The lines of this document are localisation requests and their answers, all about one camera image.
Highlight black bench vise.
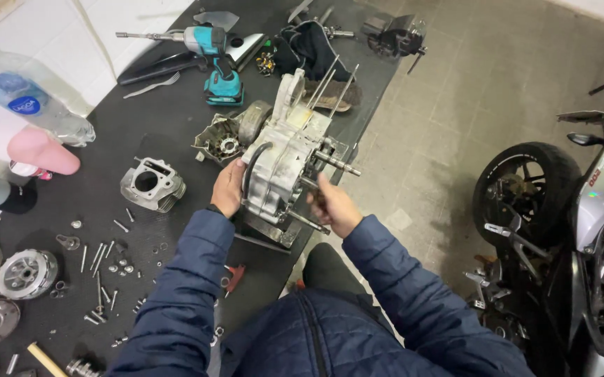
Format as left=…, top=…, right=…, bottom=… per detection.
left=361, top=15, right=428, bottom=74

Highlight grey engine side cover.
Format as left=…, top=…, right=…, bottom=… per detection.
left=193, top=113, right=246, bottom=167

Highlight silver clutch basket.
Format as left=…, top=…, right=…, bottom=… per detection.
left=0, top=249, right=60, bottom=301

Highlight clear plastic water bottle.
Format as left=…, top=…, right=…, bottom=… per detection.
left=0, top=43, right=96, bottom=147

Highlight short steel shaft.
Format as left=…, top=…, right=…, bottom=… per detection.
left=323, top=24, right=355, bottom=40

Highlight dark cloth rag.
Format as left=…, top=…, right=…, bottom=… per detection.
left=273, top=20, right=355, bottom=84

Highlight grey and black motorcycle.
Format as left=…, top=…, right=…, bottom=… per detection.
left=463, top=102, right=604, bottom=377

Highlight red handled tool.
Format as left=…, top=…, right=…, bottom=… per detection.
left=222, top=264, right=246, bottom=299

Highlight person's right hand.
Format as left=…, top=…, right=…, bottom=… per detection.
left=306, top=173, right=364, bottom=239

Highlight silver motorcycle engine crankcase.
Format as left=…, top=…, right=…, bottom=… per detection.
left=241, top=55, right=362, bottom=236

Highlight scattered bolts and washers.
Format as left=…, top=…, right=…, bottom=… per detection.
left=71, top=207, right=173, bottom=349

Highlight small red and white container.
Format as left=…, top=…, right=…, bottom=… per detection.
left=9, top=160, right=53, bottom=182

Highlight pink plastic bottle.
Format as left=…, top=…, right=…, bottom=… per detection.
left=7, top=127, right=81, bottom=176

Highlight clear plastic piece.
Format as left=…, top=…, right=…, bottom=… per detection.
left=193, top=10, right=240, bottom=32

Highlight wooden brush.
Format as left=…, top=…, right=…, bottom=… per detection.
left=302, top=79, right=363, bottom=113

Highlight grey metal engine stand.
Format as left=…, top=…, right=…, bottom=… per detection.
left=233, top=208, right=304, bottom=255

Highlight round grey flywheel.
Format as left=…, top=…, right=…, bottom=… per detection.
left=238, top=100, right=274, bottom=147

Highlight person's black trouser leg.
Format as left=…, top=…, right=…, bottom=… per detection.
left=301, top=242, right=373, bottom=300

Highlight black rubber mat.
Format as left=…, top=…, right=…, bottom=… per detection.
left=0, top=0, right=402, bottom=377

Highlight person's blue quilted jacket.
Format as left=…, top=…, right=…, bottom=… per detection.
left=218, top=287, right=491, bottom=377

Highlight small steel gear shaft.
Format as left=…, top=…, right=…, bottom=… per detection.
left=65, top=358, right=105, bottom=377

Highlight wooden tool handle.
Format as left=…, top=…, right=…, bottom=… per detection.
left=27, top=342, right=69, bottom=377

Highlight silver engine cylinder block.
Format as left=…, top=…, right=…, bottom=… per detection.
left=120, top=156, right=187, bottom=214

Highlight white plastic fork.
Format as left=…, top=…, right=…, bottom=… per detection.
left=123, top=72, right=181, bottom=99

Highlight teal cordless impact wrench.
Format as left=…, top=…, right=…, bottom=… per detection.
left=116, top=25, right=245, bottom=107

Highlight person's left hand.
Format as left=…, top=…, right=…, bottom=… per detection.
left=210, top=158, right=248, bottom=219

